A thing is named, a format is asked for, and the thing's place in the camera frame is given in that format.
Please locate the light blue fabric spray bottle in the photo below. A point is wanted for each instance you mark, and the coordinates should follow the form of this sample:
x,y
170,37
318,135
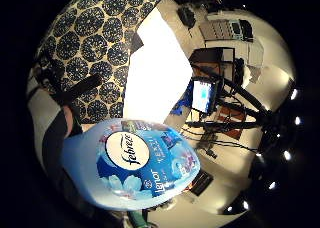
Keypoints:
x,y
133,168

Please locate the cloth with dark round pattern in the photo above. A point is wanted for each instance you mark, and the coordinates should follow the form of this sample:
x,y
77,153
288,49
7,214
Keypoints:
x,y
90,44

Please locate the white sheet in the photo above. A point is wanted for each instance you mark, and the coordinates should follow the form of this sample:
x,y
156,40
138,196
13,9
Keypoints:
x,y
156,78

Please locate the blue packet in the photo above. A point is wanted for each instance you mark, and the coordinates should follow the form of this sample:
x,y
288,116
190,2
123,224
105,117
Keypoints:
x,y
180,105

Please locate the monitor with bright screen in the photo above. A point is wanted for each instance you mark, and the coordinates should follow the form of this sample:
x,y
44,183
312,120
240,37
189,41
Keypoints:
x,y
203,95

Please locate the black box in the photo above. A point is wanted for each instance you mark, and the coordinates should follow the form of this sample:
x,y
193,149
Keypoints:
x,y
186,16

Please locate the dark wooden cabinet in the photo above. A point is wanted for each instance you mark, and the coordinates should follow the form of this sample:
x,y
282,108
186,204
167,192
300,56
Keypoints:
x,y
213,59

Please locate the black flat device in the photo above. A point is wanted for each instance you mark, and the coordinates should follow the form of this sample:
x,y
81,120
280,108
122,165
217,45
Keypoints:
x,y
201,183

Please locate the black tripod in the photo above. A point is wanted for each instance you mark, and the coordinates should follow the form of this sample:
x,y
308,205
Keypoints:
x,y
240,98

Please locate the white paper sheets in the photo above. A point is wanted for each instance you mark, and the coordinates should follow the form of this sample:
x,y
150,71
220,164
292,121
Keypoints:
x,y
255,56

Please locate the row of ceiling lamps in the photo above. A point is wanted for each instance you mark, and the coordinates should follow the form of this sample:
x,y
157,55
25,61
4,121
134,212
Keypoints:
x,y
287,154

